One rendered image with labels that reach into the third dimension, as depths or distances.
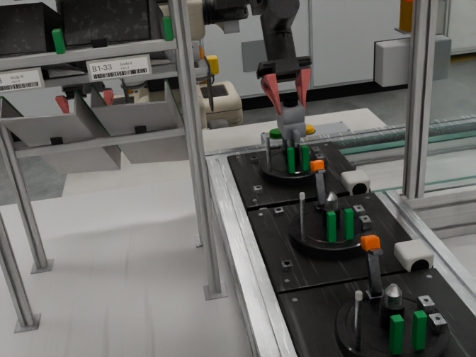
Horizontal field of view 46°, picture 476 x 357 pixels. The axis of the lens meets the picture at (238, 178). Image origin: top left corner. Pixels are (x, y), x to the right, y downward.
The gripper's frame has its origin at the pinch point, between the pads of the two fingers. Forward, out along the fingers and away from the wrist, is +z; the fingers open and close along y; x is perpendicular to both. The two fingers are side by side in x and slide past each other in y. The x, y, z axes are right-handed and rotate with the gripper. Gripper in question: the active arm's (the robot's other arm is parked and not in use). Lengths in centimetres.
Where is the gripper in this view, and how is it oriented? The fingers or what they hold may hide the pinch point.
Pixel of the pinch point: (291, 108)
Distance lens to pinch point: 111.3
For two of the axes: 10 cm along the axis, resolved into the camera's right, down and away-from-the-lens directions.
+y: 9.8, -1.5, 1.0
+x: -0.8, 1.6, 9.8
